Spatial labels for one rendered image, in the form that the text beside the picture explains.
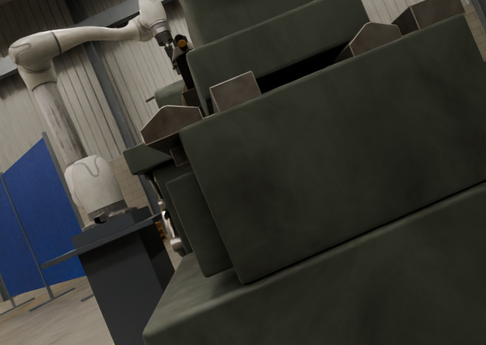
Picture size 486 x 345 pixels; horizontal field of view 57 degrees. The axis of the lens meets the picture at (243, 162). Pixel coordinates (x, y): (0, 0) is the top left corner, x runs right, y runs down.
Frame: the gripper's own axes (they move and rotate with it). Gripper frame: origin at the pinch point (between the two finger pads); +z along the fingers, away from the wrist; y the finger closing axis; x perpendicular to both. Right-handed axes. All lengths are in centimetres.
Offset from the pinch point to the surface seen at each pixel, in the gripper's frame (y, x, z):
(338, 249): 166, 8, 63
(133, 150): 108, -15, 39
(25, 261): -606, -382, 51
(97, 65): -993, -196, -357
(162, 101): 16.1, -11.2, 11.6
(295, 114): 167, 9, 49
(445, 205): 166, 19, 63
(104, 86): -994, -201, -298
